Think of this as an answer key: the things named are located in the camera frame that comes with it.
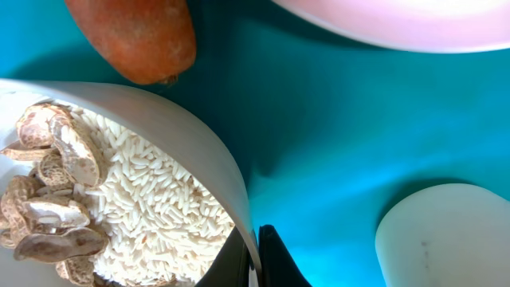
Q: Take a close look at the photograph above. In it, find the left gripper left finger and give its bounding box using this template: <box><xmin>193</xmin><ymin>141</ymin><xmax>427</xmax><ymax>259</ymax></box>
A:
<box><xmin>195</xmin><ymin>228</ymin><xmax>250</xmax><ymax>287</ymax></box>

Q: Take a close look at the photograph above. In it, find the white bowl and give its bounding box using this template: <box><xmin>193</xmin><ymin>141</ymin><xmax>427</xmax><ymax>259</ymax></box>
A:
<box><xmin>1</xmin><ymin>79</ymin><xmax>264</xmax><ymax>286</ymax></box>

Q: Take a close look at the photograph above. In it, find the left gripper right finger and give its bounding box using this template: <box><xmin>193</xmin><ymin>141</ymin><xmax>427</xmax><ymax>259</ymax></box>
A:
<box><xmin>259</xmin><ymin>225</ymin><xmax>312</xmax><ymax>287</ymax></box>

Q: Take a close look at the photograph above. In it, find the white cup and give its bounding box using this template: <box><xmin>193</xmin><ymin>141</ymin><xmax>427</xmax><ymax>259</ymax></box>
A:
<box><xmin>375</xmin><ymin>183</ymin><xmax>509</xmax><ymax>287</ymax></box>

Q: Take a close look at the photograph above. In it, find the large pink plate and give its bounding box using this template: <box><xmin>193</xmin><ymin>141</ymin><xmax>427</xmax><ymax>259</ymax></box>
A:
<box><xmin>274</xmin><ymin>0</ymin><xmax>509</xmax><ymax>53</ymax></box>

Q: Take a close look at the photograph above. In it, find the orange carrot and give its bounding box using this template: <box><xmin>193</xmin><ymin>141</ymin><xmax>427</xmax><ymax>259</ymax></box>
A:
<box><xmin>65</xmin><ymin>0</ymin><xmax>197</xmax><ymax>85</ymax></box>

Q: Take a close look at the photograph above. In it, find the teal serving tray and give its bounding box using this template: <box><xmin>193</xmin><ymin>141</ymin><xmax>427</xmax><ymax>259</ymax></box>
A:
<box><xmin>0</xmin><ymin>0</ymin><xmax>510</xmax><ymax>287</ymax></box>

